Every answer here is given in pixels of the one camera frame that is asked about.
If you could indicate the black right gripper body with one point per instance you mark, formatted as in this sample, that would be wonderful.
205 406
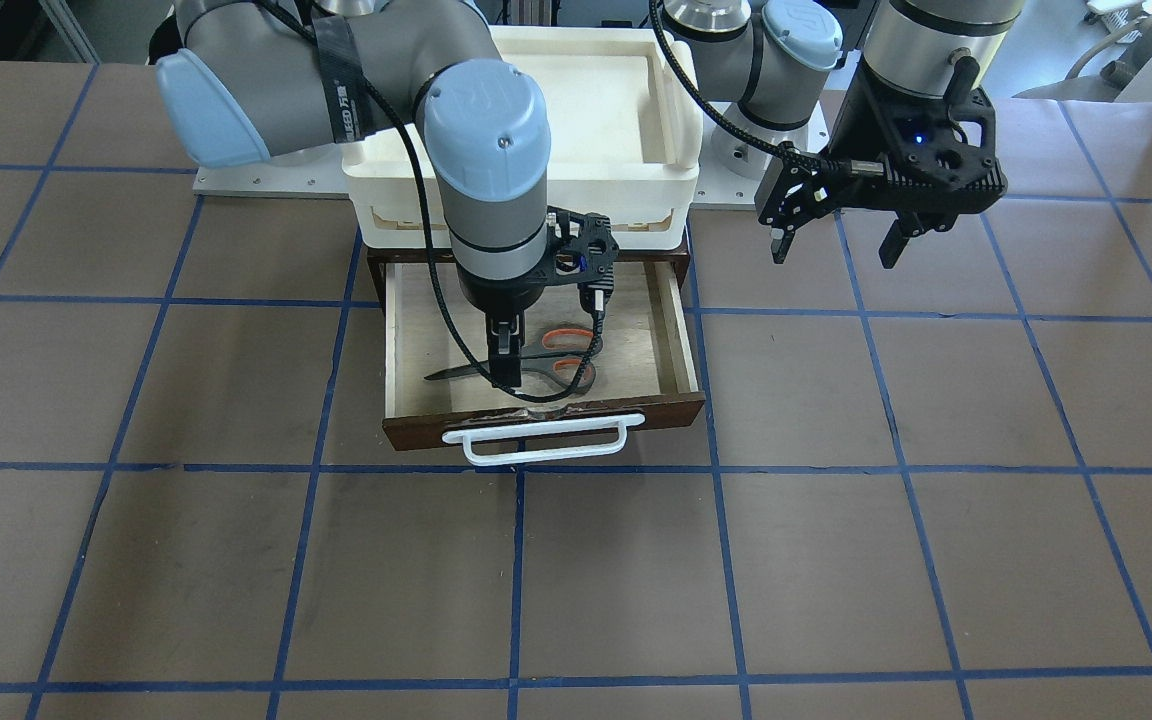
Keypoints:
496 293

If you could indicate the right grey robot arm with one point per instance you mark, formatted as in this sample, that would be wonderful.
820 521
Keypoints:
253 82

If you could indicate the grey orange scissors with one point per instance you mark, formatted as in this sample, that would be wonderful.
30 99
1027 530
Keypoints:
556 356

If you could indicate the white plastic crate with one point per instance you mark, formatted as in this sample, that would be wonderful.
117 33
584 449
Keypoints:
626 140

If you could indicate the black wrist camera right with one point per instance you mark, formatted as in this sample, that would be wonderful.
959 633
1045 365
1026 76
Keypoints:
581 250

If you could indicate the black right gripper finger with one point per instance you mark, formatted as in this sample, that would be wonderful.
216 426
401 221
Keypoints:
515 343
498 336

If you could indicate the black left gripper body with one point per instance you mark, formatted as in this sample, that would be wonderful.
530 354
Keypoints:
858 128

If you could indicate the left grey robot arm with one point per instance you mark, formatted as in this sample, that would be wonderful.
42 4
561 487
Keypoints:
771 59

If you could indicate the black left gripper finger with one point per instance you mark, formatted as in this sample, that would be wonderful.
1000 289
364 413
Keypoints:
782 236
901 232

